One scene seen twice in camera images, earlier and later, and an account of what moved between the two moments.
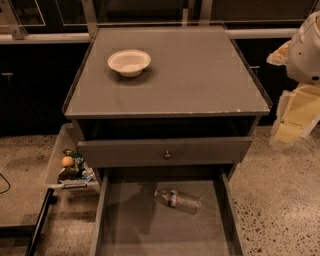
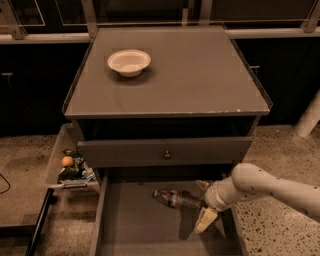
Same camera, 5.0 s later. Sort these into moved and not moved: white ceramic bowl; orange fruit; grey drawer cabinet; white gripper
Moved: white gripper
Not moved: grey drawer cabinet; orange fruit; white ceramic bowl
